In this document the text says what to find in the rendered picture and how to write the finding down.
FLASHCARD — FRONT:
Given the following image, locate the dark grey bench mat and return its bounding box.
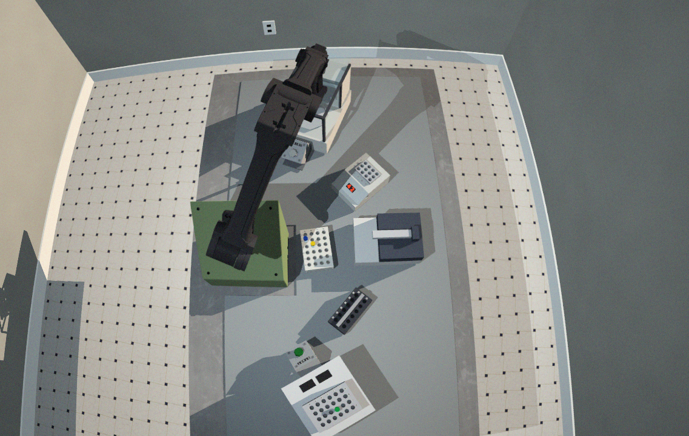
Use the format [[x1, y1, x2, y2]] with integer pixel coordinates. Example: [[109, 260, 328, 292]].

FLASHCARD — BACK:
[[225, 76, 460, 436]]

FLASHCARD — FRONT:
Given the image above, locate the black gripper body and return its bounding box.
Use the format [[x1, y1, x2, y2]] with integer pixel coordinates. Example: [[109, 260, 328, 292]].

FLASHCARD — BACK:
[[311, 80, 327, 98]]

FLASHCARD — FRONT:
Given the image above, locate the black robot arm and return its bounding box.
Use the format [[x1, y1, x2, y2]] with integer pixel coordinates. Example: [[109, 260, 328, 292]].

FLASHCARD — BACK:
[[206, 44, 329, 271]]

